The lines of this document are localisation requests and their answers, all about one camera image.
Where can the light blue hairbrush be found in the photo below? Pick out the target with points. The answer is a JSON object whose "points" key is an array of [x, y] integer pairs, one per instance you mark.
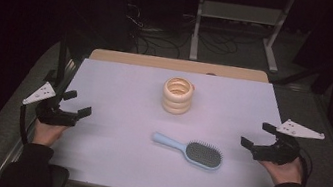
{"points": [[202, 154]]}

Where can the person's right hand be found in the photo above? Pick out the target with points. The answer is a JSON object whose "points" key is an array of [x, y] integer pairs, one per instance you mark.
{"points": [[283, 173]]}

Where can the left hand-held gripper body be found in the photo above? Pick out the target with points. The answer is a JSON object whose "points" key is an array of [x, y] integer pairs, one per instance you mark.
{"points": [[49, 115]]}

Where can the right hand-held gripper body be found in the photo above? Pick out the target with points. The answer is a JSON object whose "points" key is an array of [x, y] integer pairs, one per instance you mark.
{"points": [[280, 148]]}

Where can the white table mat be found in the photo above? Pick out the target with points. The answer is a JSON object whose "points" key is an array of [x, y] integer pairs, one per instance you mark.
{"points": [[126, 100]]}

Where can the white metal stand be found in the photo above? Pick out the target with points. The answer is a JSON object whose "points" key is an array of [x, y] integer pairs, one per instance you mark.
{"points": [[239, 13]]}

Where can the person's left hand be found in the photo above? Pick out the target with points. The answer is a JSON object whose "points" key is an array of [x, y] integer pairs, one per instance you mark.
{"points": [[48, 132]]}

